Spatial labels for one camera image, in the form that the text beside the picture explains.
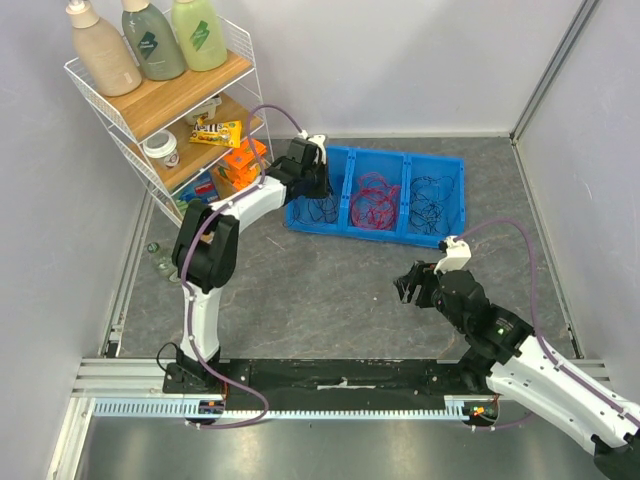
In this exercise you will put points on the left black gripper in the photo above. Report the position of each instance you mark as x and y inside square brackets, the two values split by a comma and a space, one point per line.
[323, 190]

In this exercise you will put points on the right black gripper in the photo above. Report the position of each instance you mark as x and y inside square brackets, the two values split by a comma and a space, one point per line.
[423, 286]

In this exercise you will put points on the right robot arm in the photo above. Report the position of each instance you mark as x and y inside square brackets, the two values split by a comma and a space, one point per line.
[513, 361]

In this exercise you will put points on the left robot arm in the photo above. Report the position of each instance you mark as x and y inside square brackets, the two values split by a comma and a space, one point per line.
[206, 252]

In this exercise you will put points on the orange snack boxes stack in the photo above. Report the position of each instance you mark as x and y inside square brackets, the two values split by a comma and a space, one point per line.
[238, 169]

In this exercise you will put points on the blue three-compartment bin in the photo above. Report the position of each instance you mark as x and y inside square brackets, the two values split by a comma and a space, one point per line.
[396, 197]

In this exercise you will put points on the yellow candy bag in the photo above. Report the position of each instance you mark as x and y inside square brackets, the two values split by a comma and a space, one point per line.
[226, 134]

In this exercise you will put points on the blue snack packet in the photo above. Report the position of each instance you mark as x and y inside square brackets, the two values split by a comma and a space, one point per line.
[202, 188]

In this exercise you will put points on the white tub container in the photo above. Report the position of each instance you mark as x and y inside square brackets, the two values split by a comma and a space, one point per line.
[206, 110]

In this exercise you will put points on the white paper cup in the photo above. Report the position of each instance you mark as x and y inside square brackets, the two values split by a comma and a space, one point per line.
[162, 149]

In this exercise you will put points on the left glass bottle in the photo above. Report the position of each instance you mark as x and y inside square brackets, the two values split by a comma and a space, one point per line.
[162, 262]

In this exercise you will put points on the light green pump bottle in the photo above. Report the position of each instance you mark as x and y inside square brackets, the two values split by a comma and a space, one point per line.
[199, 34]

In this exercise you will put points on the dark green pump bottle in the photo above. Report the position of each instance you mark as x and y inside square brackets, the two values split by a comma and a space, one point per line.
[152, 40]

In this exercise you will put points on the beige pump bottle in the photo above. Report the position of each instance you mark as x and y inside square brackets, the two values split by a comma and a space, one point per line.
[102, 50]

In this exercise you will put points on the aluminium corner profile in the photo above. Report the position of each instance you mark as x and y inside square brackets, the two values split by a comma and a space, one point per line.
[563, 50]

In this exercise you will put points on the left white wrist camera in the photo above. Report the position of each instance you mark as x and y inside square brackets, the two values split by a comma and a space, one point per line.
[318, 146]

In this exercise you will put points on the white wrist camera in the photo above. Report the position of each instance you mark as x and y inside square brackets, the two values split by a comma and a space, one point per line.
[457, 254]
[318, 146]

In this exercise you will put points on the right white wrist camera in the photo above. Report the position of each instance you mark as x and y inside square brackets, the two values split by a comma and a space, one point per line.
[457, 254]

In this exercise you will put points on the white wire shelf rack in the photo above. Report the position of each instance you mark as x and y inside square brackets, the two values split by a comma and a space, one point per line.
[154, 106]

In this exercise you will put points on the slotted cable duct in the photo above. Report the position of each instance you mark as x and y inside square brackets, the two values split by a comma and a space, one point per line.
[209, 409]

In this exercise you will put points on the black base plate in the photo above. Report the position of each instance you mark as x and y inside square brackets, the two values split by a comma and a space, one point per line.
[352, 385]

